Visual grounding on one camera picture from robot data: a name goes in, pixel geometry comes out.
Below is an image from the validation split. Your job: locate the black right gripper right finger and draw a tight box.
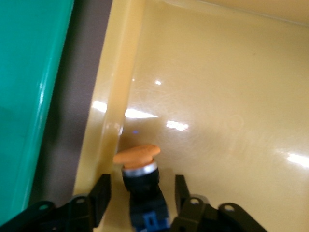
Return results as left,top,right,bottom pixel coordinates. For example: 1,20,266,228
169,174,276,232

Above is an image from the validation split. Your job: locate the yellow push button switch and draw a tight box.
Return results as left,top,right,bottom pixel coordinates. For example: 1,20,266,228
113,144,173,232

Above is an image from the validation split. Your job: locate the yellow plastic tray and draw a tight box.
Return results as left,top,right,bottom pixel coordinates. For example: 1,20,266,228
72,0,309,232

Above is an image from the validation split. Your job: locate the green plastic tray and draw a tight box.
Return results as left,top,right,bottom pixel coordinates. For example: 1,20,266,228
0,0,75,219

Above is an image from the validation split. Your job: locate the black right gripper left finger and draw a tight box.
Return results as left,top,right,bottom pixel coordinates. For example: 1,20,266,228
4,173,112,232

